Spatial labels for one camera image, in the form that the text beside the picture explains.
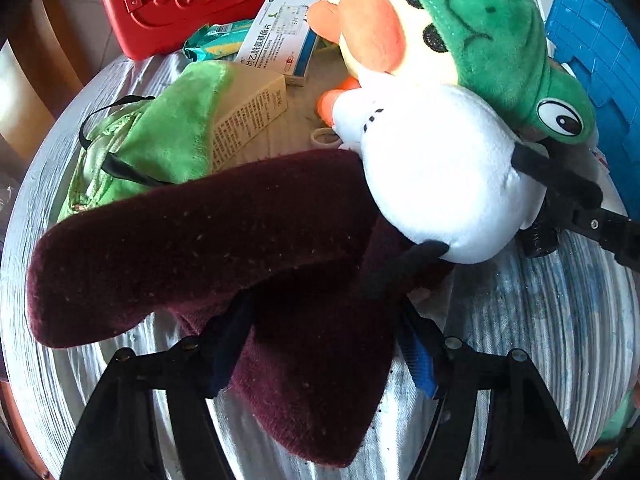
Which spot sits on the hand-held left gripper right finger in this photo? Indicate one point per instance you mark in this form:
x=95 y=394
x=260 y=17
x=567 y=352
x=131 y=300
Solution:
x=421 y=360

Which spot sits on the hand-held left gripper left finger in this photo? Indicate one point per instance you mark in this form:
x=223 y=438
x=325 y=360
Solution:
x=231 y=342

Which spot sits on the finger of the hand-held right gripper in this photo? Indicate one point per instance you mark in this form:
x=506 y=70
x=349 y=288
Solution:
x=605 y=232

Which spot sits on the maroon fuzzy sock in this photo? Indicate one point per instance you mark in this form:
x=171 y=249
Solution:
x=200 y=240

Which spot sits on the blue plastic container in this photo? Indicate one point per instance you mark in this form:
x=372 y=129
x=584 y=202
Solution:
x=600 y=60

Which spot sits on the white duck plush green hat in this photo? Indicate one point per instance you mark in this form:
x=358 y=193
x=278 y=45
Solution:
x=440 y=175

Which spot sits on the grey striped bedsheet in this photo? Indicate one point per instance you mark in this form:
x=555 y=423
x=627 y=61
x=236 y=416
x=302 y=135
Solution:
x=525 y=320

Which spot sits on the green plush pouch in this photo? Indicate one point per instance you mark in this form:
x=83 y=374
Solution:
x=160 y=135

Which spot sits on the beige carton box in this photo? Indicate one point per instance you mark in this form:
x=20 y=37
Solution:
x=250 y=110

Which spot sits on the green snack packet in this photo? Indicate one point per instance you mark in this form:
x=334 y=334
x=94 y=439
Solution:
x=215 y=42

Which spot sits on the white blue medicine box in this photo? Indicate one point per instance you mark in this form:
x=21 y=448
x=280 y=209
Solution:
x=275 y=35

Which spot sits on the red bear-embossed carry case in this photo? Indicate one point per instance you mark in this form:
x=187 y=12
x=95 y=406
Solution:
x=165 y=20

